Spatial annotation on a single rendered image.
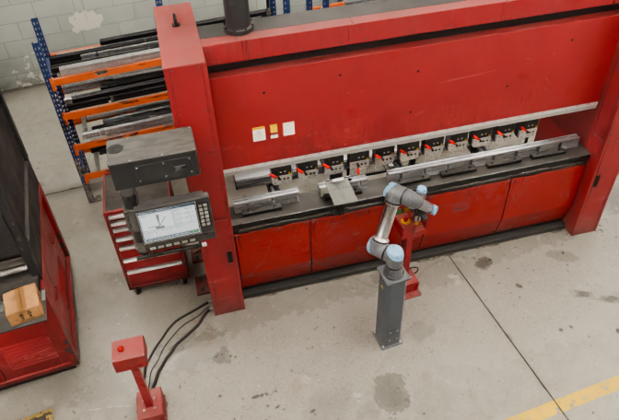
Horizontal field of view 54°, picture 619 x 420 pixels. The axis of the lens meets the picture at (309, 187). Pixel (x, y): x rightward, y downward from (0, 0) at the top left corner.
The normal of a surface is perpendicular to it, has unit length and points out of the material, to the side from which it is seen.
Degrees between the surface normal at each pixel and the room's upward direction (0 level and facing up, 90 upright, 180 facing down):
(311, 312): 0
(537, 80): 90
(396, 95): 90
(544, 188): 90
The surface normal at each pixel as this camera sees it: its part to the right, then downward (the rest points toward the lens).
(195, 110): 0.25, 0.63
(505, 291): -0.03, -0.75
